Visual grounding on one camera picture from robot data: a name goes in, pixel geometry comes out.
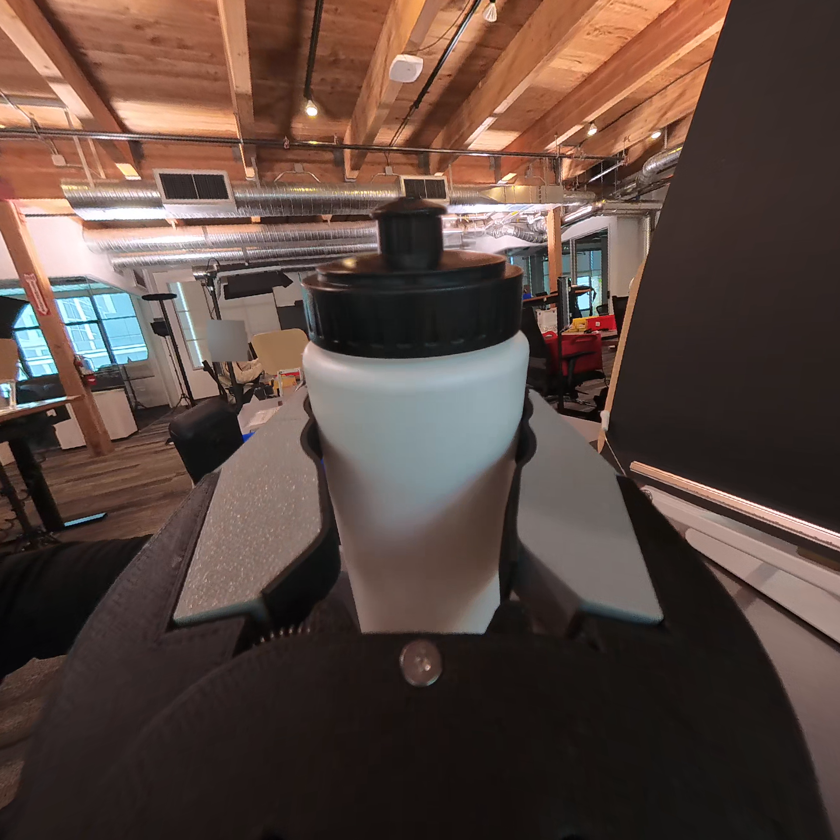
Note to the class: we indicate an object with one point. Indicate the white ceiling access point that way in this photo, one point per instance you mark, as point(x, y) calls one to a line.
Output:
point(405, 67)

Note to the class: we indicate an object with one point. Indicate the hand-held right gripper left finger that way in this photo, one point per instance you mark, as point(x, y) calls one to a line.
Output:
point(256, 525)

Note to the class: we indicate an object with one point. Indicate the black office chair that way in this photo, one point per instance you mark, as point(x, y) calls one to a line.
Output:
point(544, 367)

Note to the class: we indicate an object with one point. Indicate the white low cabinet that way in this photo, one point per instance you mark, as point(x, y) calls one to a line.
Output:
point(105, 417)

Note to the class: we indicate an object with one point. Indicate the wooden top standing desk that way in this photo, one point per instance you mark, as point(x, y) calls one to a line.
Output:
point(29, 410)

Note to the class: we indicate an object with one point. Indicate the black softbox light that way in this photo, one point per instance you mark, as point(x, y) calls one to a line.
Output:
point(256, 284)

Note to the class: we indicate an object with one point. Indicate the tan wooden board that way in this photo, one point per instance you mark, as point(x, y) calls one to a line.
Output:
point(282, 354)

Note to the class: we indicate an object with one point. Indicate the red plastic tote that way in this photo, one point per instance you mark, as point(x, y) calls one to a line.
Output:
point(577, 351)

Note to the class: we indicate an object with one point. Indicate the wooden support post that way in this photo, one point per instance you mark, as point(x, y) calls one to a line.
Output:
point(554, 249)

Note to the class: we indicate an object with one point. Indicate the ceiling vent grille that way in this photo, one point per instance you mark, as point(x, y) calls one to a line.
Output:
point(425, 187)
point(193, 187)

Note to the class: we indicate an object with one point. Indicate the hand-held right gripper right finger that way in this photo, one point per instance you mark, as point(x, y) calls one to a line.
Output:
point(584, 525)

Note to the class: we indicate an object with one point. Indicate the wooden post red sign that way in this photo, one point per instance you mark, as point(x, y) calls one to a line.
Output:
point(52, 328)

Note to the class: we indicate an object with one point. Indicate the black board on white stand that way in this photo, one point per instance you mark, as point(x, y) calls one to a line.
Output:
point(754, 262)

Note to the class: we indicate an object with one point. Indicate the silver air duct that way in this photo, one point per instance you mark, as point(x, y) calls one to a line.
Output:
point(229, 239)
point(295, 197)

